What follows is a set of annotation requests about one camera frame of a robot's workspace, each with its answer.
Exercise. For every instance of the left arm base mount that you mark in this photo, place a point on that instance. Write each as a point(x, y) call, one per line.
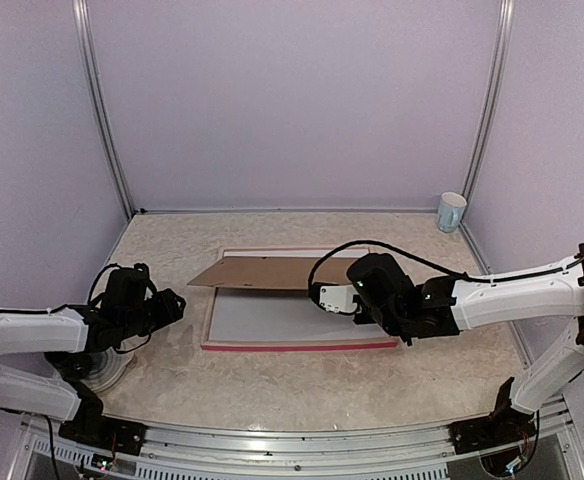
point(89, 426)

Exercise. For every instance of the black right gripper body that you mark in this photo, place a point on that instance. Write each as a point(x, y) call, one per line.
point(387, 322)

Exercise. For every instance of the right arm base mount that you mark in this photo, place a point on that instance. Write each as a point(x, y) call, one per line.
point(502, 426)

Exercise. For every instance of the black cup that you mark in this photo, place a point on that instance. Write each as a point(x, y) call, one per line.
point(72, 366)

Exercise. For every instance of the aluminium corner post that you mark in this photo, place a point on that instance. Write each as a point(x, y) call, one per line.
point(87, 49)
point(491, 98)

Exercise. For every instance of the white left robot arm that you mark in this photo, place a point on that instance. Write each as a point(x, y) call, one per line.
point(28, 382)

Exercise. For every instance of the white paper sheets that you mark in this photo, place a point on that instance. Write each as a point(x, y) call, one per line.
point(260, 316)

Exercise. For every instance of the brown backing board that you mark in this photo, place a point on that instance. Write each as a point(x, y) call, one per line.
point(260, 273)

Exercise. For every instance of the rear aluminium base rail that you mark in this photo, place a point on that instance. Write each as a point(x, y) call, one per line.
point(404, 210)

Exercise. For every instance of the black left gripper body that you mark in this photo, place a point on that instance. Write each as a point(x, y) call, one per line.
point(137, 323)

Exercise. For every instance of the front aluminium rail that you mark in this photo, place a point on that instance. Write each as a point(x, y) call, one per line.
point(426, 451)

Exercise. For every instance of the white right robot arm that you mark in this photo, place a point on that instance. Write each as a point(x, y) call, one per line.
point(556, 290)

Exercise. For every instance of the left aluminium corner post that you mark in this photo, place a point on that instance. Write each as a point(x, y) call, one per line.
point(87, 49)

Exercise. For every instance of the right aluminium corner post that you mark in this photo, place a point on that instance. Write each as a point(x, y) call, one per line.
point(491, 98)

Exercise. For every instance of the light blue mug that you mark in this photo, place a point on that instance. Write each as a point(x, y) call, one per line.
point(450, 212)

